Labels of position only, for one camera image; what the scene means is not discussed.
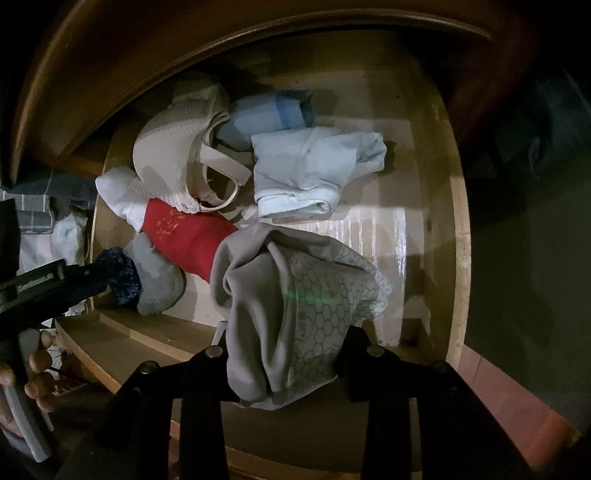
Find beige bra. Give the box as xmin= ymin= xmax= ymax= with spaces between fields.
xmin=131 ymin=85 xmax=256 ymax=216

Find person's left hand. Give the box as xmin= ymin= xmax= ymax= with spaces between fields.
xmin=24 ymin=331 xmax=61 ymax=413

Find grey plaid bedding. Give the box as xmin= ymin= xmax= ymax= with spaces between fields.
xmin=0 ymin=168 xmax=99 ymax=234

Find grey honeycomb print underwear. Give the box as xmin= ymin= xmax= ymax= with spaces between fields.
xmin=210 ymin=224 xmax=394 ymax=411

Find white underwear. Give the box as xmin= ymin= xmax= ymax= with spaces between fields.
xmin=95 ymin=166 xmax=149 ymax=232

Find pale blue underwear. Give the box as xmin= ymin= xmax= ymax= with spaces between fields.
xmin=252 ymin=127 xmax=387 ymax=221

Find grey sock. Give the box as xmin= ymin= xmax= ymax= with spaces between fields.
xmin=122 ymin=233 xmax=188 ymax=317

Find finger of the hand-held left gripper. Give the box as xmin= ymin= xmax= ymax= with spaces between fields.
xmin=0 ymin=258 xmax=68 ymax=302
xmin=44 ymin=262 xmax=114 ymax=320

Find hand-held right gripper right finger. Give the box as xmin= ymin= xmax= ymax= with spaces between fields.
xmin=336 ymin=325 xmax=532 ymax=480

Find white crumpled sheet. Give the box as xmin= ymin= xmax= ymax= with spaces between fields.
xmin=17 ymin=215 xmax=89 ymax=319

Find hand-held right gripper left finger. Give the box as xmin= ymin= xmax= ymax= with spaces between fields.
xmin=92 ymin=346 xmax=232 ymax=480

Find dark blue speckled sock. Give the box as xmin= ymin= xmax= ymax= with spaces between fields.
xmin=95 ymin=248 xmax=142 ymax=308

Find wooden drawer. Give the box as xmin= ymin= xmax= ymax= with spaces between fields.
xmin=55 ymin=28 xmax=474 ymax=480

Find red underwear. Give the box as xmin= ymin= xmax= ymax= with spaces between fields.
xmin=141 ymin=198 xmax=239 ymax=284

